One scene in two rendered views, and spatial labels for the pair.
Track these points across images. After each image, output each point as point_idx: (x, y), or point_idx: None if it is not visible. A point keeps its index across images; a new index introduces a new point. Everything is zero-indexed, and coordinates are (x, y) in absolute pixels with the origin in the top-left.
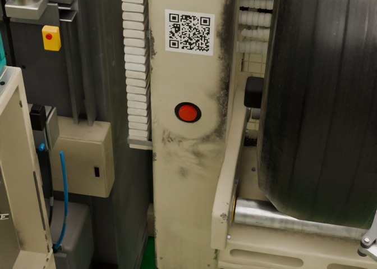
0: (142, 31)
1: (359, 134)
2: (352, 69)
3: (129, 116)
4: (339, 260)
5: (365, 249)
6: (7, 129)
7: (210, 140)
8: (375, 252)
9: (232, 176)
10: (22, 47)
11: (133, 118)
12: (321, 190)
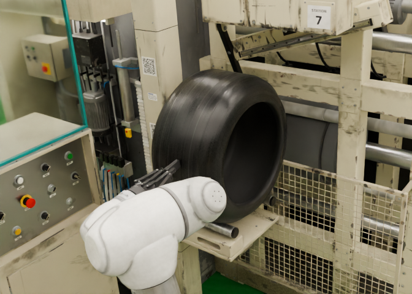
0: (146, 131)
1: (166, 160)
2: (164, 137)
3: (146, 166)
4: (200, 235)
5: (135, 183)
6: (87, 150)
7: None
8: (136, 184)
9: None
10: (138, 143)
11: (147, 166)
12: None
